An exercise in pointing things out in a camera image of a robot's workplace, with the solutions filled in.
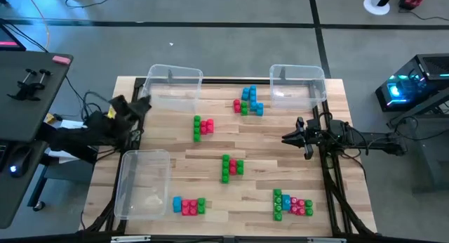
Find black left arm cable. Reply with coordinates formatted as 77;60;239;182
79;91;114;124

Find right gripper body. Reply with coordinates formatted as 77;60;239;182
296;116;330;161

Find black screw clamp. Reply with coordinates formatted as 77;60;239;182
21;68;53;102
6;68;38;100

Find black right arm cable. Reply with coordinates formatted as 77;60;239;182
315;111;368;183

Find white base floor stand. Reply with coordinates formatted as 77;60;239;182
363;0;401;16

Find long green building block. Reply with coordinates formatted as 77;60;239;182
273;188;283;222
220;154;231;185
193;114;202;143

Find clear plastic storage bin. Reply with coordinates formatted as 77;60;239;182
269;64;328;110
140;63;204;114
114;149;172;221

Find silver metal bracket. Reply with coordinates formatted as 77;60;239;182
110;235;152;243

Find computer tower with coloured lights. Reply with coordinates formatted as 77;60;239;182
374;53;449;113

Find pink rectangular eraser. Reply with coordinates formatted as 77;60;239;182
52;55;72;66

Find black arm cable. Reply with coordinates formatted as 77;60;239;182
79;91;114;124
315;111;368;183

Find dark monitor screen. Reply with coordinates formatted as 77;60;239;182
0;23;27;53

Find orange cable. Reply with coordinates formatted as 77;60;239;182
22;0;52;51

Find white paper sheets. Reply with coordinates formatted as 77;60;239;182
43;118;101;165

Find black computer desk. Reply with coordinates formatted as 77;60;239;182
0;140;49;230

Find long blue building block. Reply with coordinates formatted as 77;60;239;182
248;84;258;112

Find black computer mouse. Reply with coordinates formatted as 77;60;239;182
8;145;33;178

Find black side desk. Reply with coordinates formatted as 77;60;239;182
0;49;74;144

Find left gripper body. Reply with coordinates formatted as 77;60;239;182
107;94;153;131

